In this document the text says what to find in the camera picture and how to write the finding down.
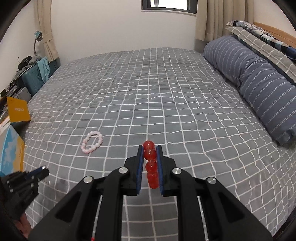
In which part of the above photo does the red bead bracelet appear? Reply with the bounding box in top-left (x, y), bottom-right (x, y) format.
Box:
top-left (142, 139), bottom-right (161, 190)

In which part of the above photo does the blue yellow jewelry box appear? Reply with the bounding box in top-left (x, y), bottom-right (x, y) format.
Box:
top-left (0, 125), bottom-right (25, 177)

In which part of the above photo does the person's hand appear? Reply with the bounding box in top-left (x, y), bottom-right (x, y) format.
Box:
top-left (14, 213), bottom-right (32, 238)

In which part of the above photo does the yellow box lid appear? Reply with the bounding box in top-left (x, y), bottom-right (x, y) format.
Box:
top-left (6, 97), bottom-right (31, 123)

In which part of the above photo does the grey white-checked bed sheet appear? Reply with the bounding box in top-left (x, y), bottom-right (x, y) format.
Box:
top-left (22, 48), bottom-right (295, 234)

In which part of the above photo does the cluttered side desk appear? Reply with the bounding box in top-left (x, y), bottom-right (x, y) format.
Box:
top-left (1, 77), bottom-right (32, 122)

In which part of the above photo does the teal suitcase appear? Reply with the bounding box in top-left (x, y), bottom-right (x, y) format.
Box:
top-left (21, 58), bottom-right (60, 97)

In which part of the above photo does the light blue cloth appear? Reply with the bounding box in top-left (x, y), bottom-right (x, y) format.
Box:
top-left (37, 57), bottom-right (50, 83)

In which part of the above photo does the dark clutter on suitcase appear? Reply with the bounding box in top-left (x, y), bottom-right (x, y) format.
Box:
top-left (18, 56), bottom-right (41, 70)

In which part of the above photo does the blue striped rolled duvet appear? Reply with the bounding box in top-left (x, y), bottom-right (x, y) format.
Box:
top-left (203, 36), bottom-right (295, 145)

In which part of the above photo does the blue desk lamp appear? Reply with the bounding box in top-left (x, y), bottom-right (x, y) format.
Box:
top-left (34, 30), bottom-right (44, 56)

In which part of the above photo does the beige left curtain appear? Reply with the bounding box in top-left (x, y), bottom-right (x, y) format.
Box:
top-left (33, 0), bottom-right (59, 62)

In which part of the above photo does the beige curtain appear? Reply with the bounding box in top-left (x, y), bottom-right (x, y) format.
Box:
top-left (195, 0), bottom-right (254, 42)
top-left (33, 0), bottom-right (59, 62)

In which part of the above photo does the grey checked pillow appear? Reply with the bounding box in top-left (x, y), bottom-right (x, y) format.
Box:
top-left (226, 27), bottom-right (295, 84)

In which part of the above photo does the dark patterned pillow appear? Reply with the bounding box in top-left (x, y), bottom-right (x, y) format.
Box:
top-left (225, 21), bottom-right (295, 60)

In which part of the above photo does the wooden headboard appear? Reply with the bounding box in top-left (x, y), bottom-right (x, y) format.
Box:
top-left (254, 22), bottom-right (296, 48)

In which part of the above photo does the beige right curtain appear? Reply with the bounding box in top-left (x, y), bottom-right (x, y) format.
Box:
top-left (195, 0), bottom-right (254, 42)

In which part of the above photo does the dark-framed window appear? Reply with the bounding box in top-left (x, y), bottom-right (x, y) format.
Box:
top-left (142, 0), bottom-right (198, 14)

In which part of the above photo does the pink bead bracelet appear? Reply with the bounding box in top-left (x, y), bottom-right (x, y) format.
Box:
top-left (81, 130), bottom-right (103, 155)

